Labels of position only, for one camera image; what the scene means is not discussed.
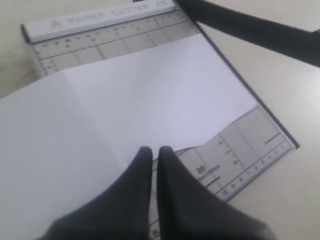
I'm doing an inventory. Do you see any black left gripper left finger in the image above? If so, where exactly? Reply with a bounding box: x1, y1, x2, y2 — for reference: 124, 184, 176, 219
43, 146, 153, 240

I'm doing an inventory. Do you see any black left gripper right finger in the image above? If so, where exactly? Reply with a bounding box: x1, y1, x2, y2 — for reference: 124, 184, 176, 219
156, 146, 275, 240

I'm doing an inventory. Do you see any white paper sheet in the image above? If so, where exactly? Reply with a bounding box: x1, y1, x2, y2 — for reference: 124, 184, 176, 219
0, 34, 257, 240

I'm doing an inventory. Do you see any black cutter blade arm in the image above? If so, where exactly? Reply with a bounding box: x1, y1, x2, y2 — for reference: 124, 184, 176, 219
177, 0, 320, 67

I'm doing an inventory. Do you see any grey paper cutter base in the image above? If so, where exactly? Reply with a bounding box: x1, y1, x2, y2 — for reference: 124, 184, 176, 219
19, 0, 300, 240

